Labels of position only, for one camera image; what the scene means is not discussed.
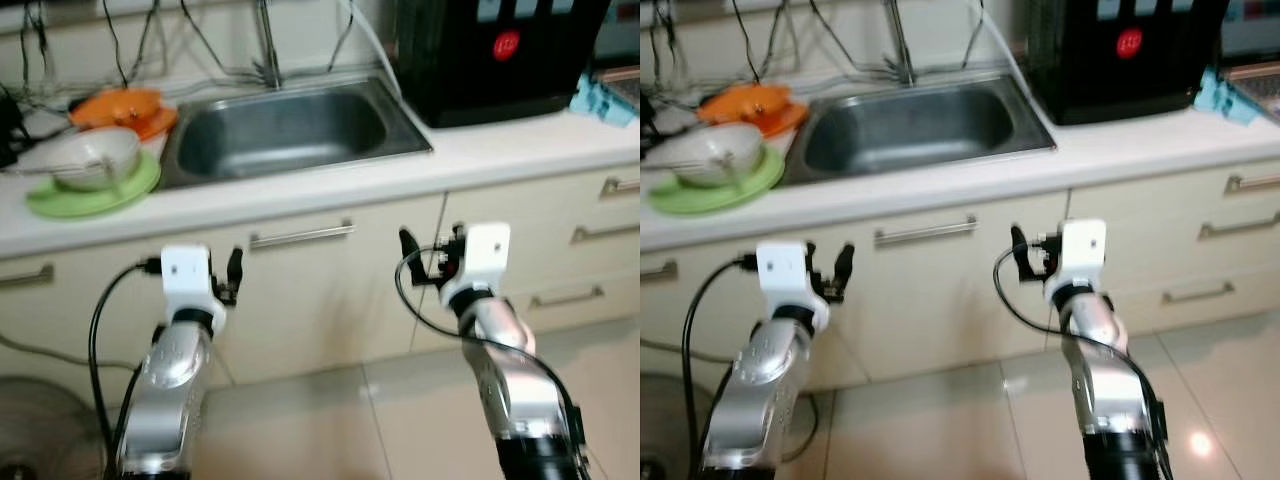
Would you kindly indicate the grey floor fan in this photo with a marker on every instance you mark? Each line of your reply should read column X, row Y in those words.
column 665, row 430
column 40, row 430

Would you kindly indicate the cream kitchen cabinet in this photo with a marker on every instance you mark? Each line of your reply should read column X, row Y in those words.
column 950, row 300
column 330, row 300

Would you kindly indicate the chrome faucet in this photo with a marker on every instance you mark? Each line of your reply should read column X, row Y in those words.
column 268, row 40
column 900, row 40

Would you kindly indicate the black water dispenser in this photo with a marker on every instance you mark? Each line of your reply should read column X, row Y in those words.
column 480, row 80
column 1110, row 80

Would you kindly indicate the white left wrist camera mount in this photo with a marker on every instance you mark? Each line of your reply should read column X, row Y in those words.
column 780, row 268
column 185, row 268

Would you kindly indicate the light blue cloth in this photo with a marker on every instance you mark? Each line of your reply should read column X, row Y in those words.
column 600, row 100
column 1220, row 100

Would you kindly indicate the stainless steel sink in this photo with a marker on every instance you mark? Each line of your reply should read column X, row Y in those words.
column 910, row 125
column 280, row 130

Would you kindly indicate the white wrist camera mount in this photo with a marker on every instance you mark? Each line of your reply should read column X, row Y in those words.
column 485, row 250
column 1085, row 245
column 780, row 268
column 185, row 268

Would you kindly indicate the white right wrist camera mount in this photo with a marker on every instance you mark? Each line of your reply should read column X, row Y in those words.
column 1085, row 245
column 485, row 250

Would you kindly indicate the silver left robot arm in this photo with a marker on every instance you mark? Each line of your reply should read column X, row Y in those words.
column 760, row 380
column 175, row 380

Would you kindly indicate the orange plate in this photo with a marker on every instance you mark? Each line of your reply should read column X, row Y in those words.
column 155, row 127
column 785, row 122

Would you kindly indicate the orange bowl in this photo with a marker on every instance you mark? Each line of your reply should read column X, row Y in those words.
column 120, row 102
column 750, row 100

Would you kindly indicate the white bowl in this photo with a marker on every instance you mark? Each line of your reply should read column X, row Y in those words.
column 720, row 148
column 95, row 150

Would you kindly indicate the green plate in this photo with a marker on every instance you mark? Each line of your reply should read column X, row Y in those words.
column 90, row 203
column 715, row 198

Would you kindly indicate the brown-rimmed grey rack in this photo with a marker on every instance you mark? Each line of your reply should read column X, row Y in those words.
column 1255, row 95
column 620, row 88

